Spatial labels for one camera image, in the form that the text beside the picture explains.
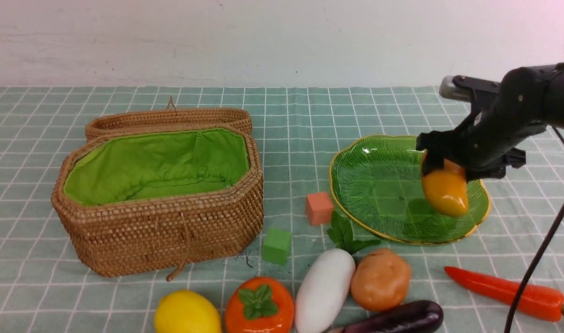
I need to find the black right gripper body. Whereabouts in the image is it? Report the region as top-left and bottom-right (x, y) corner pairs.
(445, 66), (551, 169)

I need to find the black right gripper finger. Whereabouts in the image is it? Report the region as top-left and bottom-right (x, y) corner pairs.
(465, 148), (527, 182)
(416, 131), (449, 176)

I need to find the orange yellow toy mango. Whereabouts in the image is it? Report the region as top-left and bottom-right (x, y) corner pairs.
(421, 151), (469, 217)

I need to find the orange toy carrot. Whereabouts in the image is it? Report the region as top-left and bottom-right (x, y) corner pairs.
(443, 266), (564, 322)

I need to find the brown toy potato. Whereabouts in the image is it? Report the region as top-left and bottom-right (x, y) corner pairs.
(350, 248), (411, 312)

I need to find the purple toy eggplant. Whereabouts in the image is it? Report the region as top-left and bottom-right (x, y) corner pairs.
(328, 301), (443, 333)

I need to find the white toy radish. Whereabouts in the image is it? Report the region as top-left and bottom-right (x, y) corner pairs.
(294, 211), (381, 333)

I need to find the orange toy persimmon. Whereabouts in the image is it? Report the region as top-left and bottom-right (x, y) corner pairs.
(224, 276), (294, 333)

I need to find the yellow toy lemon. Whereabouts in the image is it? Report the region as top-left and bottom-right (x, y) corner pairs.
(154, 290), (222, 333)

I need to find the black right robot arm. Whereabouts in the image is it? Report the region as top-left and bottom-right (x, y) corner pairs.
(416, 64), (564, 181)

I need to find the green glass leaf plate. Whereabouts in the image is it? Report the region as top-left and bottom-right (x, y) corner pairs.
(329, 135), (492, 245)

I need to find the orange foam cube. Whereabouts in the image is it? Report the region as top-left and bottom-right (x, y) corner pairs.
(305, 191), (334, 226)

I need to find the green foam cube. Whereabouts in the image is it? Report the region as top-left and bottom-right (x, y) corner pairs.
(261, 228), (293, 265)

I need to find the woven rattan basket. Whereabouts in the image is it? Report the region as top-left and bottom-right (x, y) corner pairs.
(51, 124), (264, 281)

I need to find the woven rattan basket lid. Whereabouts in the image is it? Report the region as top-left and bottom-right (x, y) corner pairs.
(84, 97), (253, 142)

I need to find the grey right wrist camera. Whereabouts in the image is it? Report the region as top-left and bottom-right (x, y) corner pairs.
(438, 74), (500, 103)

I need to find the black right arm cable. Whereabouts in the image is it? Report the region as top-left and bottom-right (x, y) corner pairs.
(504, 30), (564, 333)

